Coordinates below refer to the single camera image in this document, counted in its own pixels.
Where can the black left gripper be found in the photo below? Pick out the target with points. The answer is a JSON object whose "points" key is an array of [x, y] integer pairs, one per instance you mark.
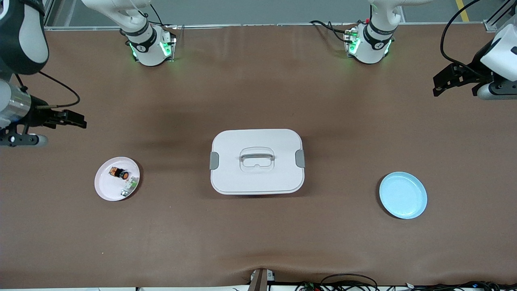
{"points": [[473, 72]]}

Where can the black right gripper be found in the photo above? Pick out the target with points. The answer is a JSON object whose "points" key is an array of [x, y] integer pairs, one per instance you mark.
{"points": [[39, 117]]}

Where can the orange and black switch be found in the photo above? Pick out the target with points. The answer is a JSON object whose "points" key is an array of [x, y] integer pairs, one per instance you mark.
{"points": [[120, 173]]}

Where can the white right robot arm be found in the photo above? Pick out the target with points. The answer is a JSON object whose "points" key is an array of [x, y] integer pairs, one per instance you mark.
{"points": [[147, 44]]}

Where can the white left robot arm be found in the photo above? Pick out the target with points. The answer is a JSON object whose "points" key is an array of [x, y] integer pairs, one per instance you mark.
{"points": [[373, 44]]}

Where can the pink round plate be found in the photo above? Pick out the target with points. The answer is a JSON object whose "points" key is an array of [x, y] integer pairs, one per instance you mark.
{"points": [[107, 188]]}

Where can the light blue round plate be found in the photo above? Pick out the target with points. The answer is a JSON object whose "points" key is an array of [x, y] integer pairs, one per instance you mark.
{"points": [[403, 196]]}

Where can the white lidded storage box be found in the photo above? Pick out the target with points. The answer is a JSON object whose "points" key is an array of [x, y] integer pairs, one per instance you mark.
{"points": [[258, 182]]}

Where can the aluminium frame post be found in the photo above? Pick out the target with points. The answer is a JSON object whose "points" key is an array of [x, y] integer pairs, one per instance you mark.
{"points": [[490, 26], [48, 16]]}

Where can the green and white switch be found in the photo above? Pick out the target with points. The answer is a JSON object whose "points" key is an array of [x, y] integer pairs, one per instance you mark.
{"points": [[129, 188]]}

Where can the metal table edge bracket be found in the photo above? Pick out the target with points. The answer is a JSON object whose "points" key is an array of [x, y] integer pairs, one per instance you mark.
{"points": [[260, 281]]}

